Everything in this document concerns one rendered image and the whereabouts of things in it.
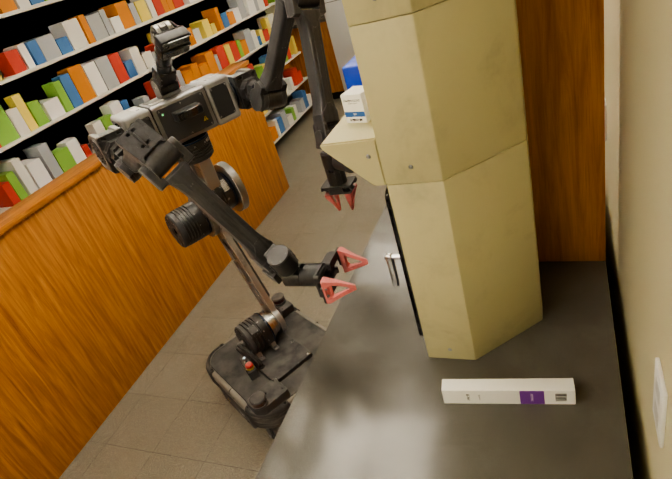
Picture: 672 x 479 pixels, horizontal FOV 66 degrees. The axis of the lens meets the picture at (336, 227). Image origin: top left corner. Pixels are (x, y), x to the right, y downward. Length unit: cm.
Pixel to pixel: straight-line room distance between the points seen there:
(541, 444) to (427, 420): 22
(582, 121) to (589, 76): 10
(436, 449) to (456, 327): 26
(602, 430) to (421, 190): 56
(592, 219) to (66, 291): 235
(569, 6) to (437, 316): 70
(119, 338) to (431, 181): 241
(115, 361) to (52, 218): 84
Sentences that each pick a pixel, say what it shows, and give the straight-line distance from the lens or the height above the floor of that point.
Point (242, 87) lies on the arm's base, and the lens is 187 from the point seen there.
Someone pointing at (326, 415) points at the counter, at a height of 94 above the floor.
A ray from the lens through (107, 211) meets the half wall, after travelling 305.
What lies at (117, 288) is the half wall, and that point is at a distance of 309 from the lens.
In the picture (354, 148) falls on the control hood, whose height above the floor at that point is 149.
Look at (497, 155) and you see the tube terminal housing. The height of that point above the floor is 141.
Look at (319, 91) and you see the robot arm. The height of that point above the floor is 147.
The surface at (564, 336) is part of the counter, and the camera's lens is 131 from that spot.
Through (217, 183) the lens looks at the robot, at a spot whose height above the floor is 119.
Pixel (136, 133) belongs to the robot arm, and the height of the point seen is 158.
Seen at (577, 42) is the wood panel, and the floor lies 152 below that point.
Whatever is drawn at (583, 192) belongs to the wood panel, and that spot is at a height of 115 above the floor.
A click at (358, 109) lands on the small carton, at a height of 154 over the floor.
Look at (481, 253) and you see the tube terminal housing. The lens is 111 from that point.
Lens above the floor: 186
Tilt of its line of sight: 29 degrees down
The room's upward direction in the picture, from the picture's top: 17 degrees counter-clockwise
